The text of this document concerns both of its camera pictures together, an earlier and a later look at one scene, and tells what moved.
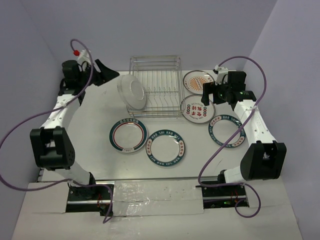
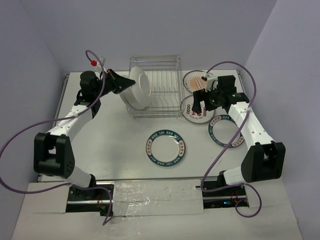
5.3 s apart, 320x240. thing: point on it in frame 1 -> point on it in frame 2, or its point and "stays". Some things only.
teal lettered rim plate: x=221 y=127 stays
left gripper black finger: x=106 y=74 -> x=117 y=82
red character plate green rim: x=193 y=110 stays
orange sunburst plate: x=193 y=81 stays
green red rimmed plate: x=128 y=135 -> x=141 y=90
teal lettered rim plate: x=165 y=147 stays
